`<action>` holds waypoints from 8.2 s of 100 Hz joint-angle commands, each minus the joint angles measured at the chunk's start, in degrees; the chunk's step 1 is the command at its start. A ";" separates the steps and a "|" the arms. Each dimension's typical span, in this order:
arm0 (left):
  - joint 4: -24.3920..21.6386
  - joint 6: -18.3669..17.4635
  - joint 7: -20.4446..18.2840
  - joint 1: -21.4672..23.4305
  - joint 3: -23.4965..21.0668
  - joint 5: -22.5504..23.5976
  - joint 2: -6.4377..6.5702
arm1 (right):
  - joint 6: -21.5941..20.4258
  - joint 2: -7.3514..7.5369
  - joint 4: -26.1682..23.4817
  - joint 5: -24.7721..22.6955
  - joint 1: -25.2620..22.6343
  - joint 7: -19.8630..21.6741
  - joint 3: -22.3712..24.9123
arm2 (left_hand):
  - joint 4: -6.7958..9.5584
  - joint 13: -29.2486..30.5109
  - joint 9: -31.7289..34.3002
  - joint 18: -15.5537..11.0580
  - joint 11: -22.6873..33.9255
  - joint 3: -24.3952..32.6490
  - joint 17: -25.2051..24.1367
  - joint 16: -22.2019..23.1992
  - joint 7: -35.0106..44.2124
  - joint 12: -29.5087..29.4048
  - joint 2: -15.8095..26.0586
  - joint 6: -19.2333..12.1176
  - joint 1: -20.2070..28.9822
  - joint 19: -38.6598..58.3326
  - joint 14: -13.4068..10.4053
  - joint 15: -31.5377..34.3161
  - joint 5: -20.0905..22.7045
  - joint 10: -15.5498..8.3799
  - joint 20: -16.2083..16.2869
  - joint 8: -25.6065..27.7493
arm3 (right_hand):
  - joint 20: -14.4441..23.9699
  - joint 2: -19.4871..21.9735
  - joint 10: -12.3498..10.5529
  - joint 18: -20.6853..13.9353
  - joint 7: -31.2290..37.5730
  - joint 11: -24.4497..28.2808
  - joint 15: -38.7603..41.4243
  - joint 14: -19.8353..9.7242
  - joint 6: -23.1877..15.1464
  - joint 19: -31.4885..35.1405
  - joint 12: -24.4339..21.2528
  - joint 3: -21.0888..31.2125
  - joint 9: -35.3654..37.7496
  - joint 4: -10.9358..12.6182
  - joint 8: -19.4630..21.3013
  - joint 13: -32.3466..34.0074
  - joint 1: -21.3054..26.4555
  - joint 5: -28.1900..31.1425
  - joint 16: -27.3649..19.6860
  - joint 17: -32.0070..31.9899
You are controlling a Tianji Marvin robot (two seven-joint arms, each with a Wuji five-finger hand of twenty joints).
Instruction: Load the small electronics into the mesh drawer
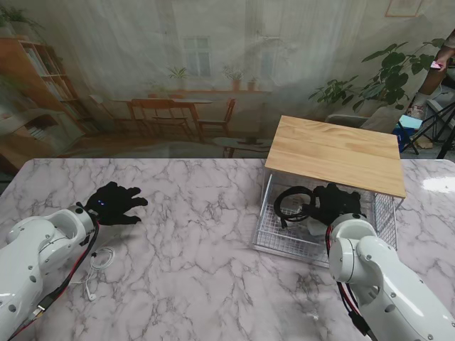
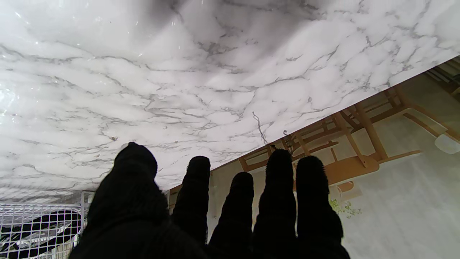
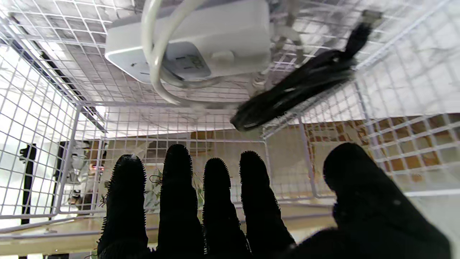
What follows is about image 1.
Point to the black tripod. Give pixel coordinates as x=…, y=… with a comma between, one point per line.
x=448, y=142

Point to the printed backdrop curtain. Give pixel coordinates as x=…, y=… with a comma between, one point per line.
x=142, y=53

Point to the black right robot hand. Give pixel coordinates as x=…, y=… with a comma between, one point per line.
x=337, y=206

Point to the blue storage box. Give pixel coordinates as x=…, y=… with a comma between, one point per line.
x=401, y=138

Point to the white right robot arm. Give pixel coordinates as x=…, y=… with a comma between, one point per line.
x=384, y=277

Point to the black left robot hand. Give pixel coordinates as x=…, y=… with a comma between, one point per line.
x=110, y=206

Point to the person in background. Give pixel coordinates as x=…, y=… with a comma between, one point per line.
x=432, y=85

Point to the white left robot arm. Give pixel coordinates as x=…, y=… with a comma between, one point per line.
x=35, y=263

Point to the pink smartphone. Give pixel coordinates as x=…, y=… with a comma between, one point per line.
x=436, y=65

